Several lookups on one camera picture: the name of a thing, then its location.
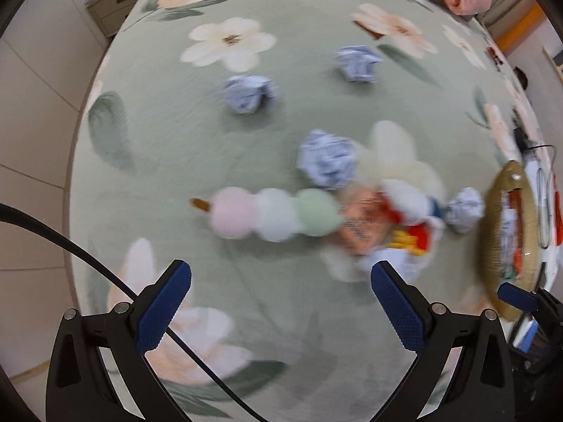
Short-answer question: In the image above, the woven basket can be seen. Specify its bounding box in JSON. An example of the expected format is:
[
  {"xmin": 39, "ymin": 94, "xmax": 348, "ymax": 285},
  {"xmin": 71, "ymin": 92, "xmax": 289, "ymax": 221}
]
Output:
[{"xmin": 479, "ymin": 160, "xmax": 548, "ymax": 322}]

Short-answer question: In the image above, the pale orange printed packet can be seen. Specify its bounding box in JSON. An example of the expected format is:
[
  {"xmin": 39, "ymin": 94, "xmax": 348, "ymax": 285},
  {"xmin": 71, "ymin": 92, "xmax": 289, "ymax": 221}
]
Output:
[{"xmin": 339, "ymin": 185, "xmax": 397, "ymax": 258}]

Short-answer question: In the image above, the green floral bedspread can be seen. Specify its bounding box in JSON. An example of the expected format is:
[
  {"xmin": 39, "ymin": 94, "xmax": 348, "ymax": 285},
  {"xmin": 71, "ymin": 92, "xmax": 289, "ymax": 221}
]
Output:
[{"xmin": 68, "ymin": 0, "xmax": 555, "ymax": 422}]

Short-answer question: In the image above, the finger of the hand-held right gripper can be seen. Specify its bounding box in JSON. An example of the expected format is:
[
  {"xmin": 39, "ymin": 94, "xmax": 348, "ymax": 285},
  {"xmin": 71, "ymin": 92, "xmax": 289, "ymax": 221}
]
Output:
[
  {"xmin": 510, "ymin": 316, "xmax": 555, "ymax": 376},
  {"xmin": 497, "ymin": 282, "xmax": 563, "ymax": 330}
]

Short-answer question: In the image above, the red white snack packet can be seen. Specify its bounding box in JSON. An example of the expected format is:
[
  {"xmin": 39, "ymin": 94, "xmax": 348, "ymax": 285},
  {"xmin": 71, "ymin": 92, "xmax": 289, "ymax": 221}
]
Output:
[{"xmin": 361, "ymin": 180, "xmax": 445, "ymax": 282}]

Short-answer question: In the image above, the crumpled paper ball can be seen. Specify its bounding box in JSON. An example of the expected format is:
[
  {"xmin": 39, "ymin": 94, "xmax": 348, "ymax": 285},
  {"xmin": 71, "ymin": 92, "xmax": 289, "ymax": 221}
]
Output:
[
  {"xmin": 445, "ymin": 187, "xmax": 485, "ymax": 233},
  {"xmin": 222, "ymin": 75, "xmax": 278, "ymax": 116},
  {"xmin": 297, "ymin": 129, "xmax": 358, "ymax": 191},
  {"xmin": 333, "ymin": 45, "xmax": 383, "ymax": 83}
]

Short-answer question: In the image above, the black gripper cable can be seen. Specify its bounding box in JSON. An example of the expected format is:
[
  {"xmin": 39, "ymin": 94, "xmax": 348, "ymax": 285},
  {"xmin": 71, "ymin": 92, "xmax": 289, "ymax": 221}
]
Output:
[{"xmin": 0, "ymin": 202, "xmax": 269, "ymax": 422}]

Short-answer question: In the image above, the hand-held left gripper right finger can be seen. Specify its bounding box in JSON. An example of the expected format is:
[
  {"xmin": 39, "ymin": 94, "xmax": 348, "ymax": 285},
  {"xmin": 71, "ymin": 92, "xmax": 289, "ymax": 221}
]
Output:
[{"xmin": 372, "ymin": 260, "xmax": 515, "ymax": 422}]

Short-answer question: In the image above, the pink white green dango plush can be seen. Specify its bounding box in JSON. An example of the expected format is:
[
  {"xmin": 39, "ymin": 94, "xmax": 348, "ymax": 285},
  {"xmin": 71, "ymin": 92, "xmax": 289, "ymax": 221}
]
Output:
[{"xmin": 189, "ymin": 187, "xmax": 344, "ymax": 243}]

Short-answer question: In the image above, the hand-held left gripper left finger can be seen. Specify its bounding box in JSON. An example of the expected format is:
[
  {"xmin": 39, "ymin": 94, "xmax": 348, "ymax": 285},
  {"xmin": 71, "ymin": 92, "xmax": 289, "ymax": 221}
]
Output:
[{"xmin": 46, "ymin": 260, "xmax": 194, "ymax": 422}]

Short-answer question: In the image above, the grey nightstand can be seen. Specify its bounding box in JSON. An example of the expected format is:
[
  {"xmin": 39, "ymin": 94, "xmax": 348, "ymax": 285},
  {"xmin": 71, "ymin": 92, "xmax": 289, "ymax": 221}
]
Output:
[{"xmin": 85, "ymin": 0, "xmax": 169, "ymax": 38}]

